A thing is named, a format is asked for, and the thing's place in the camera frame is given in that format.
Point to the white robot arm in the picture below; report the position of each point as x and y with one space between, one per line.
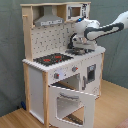
87 31

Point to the grey toy sink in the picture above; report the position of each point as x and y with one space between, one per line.
71 51

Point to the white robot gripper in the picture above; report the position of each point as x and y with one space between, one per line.
84 43

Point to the small metal pot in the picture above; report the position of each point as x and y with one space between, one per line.
80 51

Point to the black toy stovetop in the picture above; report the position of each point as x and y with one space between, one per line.
52 59

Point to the wooden toy kitchen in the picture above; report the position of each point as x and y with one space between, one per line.
45 40

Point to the white oven door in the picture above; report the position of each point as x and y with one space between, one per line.
63 102

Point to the grey toy dishwasher door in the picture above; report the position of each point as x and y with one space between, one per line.
91 73

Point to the black toy faucet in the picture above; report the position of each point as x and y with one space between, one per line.
70 45

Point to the red left oven knob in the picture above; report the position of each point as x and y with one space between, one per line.
56 76

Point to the red oven knob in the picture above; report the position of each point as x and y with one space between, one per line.
56 76
74 69

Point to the white microwave door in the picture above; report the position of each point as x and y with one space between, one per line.
76 10

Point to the red right oven knob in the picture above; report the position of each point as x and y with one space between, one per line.
74 69

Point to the grey range hood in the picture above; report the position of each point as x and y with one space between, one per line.
48 18

